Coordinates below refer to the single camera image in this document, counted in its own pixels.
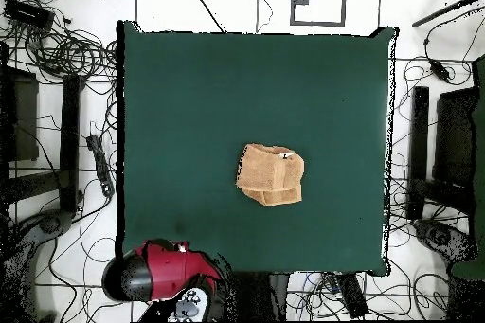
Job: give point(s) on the dark flat panel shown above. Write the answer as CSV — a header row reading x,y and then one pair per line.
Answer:
x,y
454,137
24,118

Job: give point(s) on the tan terry towel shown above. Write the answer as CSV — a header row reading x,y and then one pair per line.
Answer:
x,y
265,171

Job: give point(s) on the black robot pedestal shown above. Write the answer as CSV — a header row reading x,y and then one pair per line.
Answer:
x,y
261,296

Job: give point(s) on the black rectangular device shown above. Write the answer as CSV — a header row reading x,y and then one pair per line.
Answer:
x,y
352,296

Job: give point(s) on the gray square floor frame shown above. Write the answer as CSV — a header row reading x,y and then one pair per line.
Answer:
x,y
318,23

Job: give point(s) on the black power strip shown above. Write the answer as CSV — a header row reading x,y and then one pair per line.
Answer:
x,y
100,165

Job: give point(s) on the black power adapter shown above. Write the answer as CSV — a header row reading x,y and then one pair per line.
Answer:
x,y
439,70

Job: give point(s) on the gray stand foot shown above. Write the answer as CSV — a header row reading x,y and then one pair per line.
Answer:
x,y
49,224
439,236

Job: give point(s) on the black stand bar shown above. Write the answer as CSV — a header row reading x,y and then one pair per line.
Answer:
x,y
70,141
418,141

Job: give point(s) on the black tripod pole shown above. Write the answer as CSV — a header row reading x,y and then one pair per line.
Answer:
x,y
439,12

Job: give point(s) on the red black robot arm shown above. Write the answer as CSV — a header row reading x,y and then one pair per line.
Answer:
x,y
170,273

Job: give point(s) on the dark green table cloth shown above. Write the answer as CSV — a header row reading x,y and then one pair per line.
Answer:
x,y
197,111

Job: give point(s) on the black electronics box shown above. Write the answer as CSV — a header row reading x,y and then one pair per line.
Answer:
x,y
28,14

